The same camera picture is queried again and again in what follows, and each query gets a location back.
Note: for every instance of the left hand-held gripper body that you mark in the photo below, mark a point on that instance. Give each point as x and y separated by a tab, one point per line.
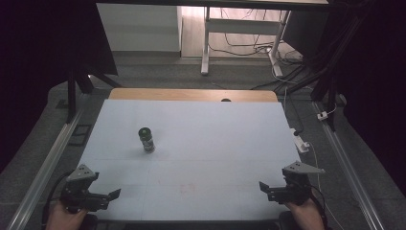
78	188

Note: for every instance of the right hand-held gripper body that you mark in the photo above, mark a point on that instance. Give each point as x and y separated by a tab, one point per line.
296	188

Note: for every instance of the person's right hand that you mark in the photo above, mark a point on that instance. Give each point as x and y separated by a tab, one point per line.
304	215

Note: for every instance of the person's left hand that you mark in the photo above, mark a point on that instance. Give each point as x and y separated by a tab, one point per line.
63	218

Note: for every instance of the white power strip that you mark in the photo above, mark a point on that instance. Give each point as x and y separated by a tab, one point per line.
299	140

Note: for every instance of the white table cover sheet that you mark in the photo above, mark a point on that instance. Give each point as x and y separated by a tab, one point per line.
198	159

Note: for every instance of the small white plug adapter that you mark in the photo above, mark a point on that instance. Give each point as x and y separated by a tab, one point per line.
322	115

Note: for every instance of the black metal stand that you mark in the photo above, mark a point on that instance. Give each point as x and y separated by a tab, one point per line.
72	96
328	92

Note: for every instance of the black table grommet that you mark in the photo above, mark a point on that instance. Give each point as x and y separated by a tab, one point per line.
226	100

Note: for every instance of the black curtain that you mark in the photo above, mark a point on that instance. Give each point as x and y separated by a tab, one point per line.
41	64
373	80

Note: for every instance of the aluminium floor rail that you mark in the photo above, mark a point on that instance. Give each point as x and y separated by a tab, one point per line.
44	172
348	169

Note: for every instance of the black floor socket frame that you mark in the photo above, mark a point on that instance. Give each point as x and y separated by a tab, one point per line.
80	135

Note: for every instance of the white desk frame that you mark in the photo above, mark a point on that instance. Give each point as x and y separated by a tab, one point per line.
242	27

